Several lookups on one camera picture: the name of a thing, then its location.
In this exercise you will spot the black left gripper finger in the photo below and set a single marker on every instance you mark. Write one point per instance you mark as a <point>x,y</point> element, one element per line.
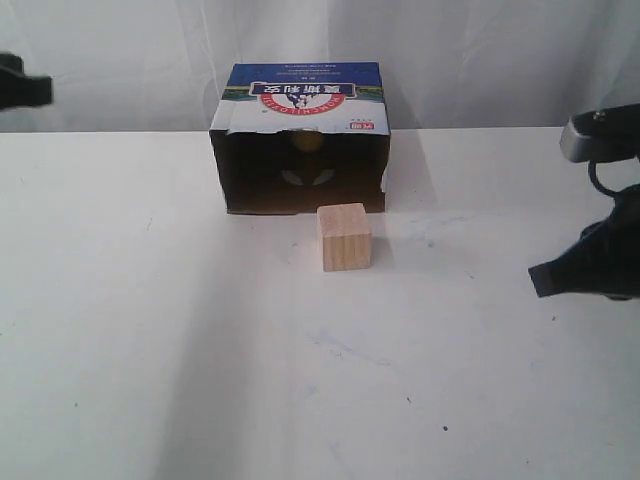
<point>20,90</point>

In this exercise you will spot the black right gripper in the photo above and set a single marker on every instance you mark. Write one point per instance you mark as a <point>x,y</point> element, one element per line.
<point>605,259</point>

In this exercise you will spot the yellow ball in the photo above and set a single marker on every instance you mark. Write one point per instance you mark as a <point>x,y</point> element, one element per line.
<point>307,141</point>

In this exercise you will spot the light wooden cube block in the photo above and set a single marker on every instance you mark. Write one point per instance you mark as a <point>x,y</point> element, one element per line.
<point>345,237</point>

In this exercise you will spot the blue white cardboard box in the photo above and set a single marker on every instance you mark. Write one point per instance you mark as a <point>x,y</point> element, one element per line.
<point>262,173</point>

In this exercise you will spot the white backdrop curtain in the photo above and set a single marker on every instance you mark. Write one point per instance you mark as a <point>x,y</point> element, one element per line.
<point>162,65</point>

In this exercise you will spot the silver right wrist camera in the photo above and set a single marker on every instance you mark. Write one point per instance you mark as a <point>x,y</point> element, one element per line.
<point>602,136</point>

